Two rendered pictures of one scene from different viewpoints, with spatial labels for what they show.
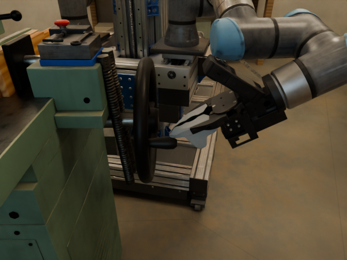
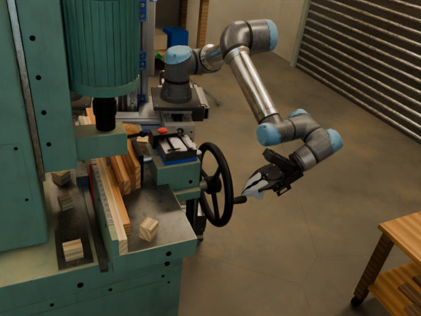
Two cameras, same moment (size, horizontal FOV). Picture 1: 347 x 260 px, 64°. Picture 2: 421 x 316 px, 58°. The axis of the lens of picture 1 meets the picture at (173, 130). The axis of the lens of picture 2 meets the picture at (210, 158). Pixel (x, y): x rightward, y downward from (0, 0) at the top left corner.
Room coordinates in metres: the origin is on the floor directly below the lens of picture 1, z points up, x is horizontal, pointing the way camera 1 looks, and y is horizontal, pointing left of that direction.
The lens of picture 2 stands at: (-0.35, 0.54, 1.60)
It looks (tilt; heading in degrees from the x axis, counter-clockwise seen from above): 34 degrees down; 333
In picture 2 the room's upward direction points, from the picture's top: 7 degrees clockwise
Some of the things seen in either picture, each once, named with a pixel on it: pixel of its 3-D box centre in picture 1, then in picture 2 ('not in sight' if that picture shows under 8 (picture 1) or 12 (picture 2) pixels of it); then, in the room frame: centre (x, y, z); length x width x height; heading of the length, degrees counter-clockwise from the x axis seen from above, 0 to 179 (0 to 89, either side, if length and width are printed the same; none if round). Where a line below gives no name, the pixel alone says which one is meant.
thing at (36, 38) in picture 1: (25, 60); (129, 157); (0.60, 0.33, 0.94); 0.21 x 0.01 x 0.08; 179
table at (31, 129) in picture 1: (43, 96); (144, 180); (0.57, 0.29, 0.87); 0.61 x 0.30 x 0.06; 179
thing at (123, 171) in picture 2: not in sight; (119, 168); (0.57, 0.36, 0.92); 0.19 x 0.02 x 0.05; 179
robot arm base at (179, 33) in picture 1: (182, 31); (176, 86); (1.22, -0.04, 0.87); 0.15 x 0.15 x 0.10
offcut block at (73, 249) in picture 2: not in sight; (72, 249); (0.39, 0.53, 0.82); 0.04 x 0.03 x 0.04; 93
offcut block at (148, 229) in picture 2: not in sight; (148, 229); (0.31, 0.35, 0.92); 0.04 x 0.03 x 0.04; 132
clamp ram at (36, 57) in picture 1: (36, 61); (147, 158); (0.57, 0.28, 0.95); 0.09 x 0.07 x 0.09; 179
